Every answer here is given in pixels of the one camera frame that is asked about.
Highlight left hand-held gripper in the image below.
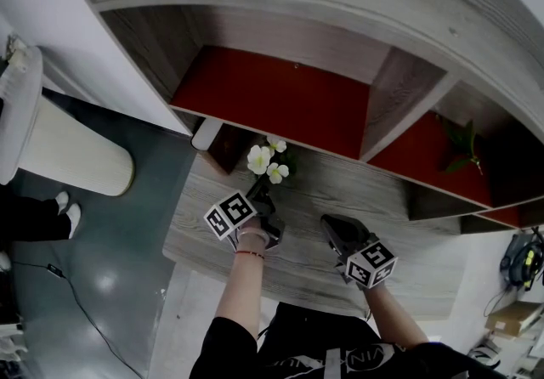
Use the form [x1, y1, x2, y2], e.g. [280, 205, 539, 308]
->
[203, 176, 286, 251]

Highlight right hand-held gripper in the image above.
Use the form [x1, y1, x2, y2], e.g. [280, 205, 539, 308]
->
[320, 215, 399, 291]

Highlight white flowers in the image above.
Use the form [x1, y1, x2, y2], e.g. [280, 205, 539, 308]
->
[246, 134, 299, 200]

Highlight person's left forearm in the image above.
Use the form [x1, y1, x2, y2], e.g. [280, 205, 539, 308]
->
[212, 226, 272, 342]

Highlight person's right forearm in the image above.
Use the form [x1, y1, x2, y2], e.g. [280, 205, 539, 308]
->
[364, 283, 431, 349]

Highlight grey wooden shelf desk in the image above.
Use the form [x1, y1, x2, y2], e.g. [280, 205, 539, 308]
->
[71, 0, 544, 321]

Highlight pale pink bangle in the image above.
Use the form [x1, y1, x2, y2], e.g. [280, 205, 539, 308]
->
[236, 228, 272, 243]

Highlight brown hardcover book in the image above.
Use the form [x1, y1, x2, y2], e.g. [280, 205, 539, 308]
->
[190, 118, 257, 177]

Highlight person's black printed t-shirt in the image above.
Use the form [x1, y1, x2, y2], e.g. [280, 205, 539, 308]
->
[189, 300, 518, 379]

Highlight green leaf sprig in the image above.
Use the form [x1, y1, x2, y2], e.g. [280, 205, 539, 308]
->
[436, 113, 487, 177]

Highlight black and yellow equipment bag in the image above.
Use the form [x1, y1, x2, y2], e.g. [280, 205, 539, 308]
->
[500, 227, 544, 292]

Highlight white and black sneaker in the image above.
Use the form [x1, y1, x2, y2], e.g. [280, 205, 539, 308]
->
[467, 338, 503, 371]

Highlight cardboard box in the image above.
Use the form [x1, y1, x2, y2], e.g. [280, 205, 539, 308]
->
[484, 299, 544, 343]

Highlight white table with cylinder legs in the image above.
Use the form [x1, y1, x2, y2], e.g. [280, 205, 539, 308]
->
[0, 44, 138, 199]

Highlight small plant in white vase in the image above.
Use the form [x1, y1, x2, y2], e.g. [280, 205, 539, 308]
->
[5, 34, 34, 73]

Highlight black floor cable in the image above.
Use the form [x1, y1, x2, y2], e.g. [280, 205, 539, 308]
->
[10, 259, 145, 379]

